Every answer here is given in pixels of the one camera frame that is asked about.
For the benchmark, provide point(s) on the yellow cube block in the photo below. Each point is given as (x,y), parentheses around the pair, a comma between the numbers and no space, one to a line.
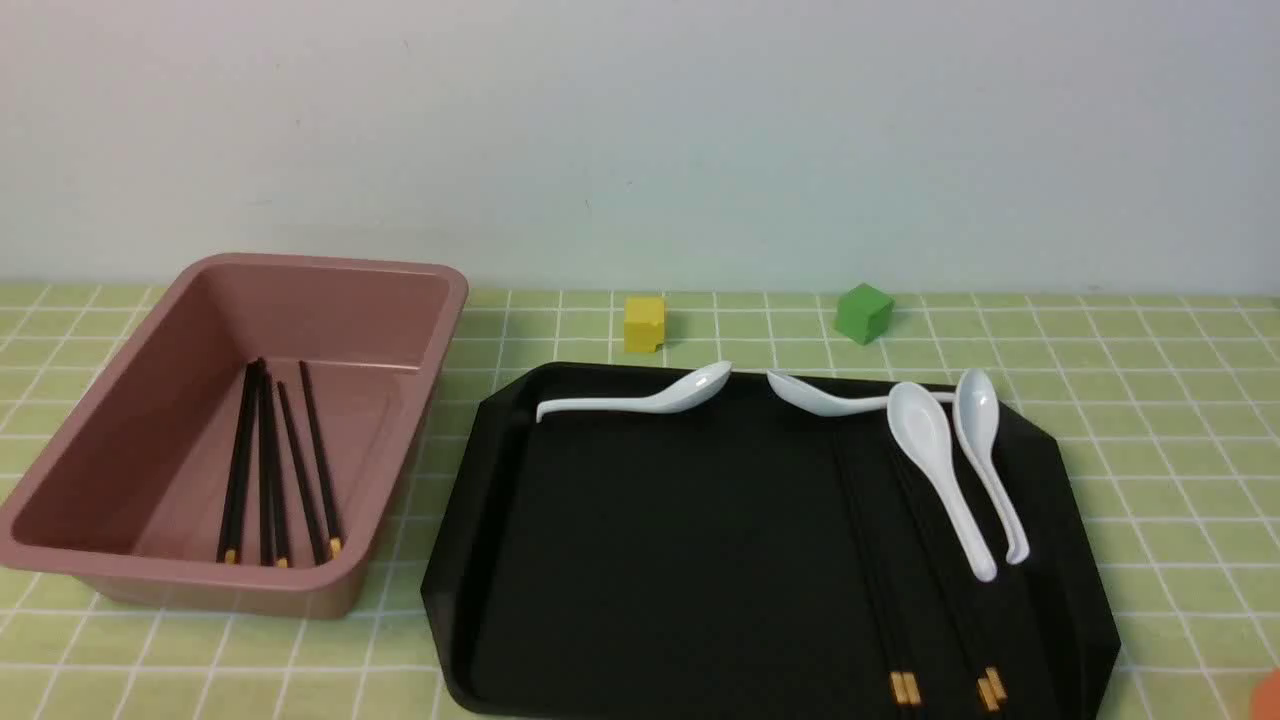
(644,326)

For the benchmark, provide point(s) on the white spoon far left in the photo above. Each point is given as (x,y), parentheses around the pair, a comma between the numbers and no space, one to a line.
(690,390)

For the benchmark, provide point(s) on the white spoon back middle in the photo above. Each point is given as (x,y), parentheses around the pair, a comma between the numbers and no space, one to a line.
(817,402)

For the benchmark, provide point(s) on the black plastic tray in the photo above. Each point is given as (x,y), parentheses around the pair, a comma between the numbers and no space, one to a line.
(701,565)

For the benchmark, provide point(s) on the green cube block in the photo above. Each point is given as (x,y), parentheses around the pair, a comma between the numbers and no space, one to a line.
(864,313)

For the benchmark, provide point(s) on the white spoon large front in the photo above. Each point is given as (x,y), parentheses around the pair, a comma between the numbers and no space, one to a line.
(920,428)

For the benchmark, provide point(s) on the white spoon far right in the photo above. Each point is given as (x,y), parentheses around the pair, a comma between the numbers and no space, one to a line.
(975,418)

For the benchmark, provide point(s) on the black chopstick in bin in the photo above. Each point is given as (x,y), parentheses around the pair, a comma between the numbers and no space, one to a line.
(334,534)
(231,532)
(302,483)
(266,538)

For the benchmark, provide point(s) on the pink plastic bin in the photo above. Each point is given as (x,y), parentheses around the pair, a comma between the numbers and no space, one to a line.
(128,494)

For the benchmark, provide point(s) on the orange object at edge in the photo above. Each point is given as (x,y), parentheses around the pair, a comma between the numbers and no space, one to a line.
(1265,698)

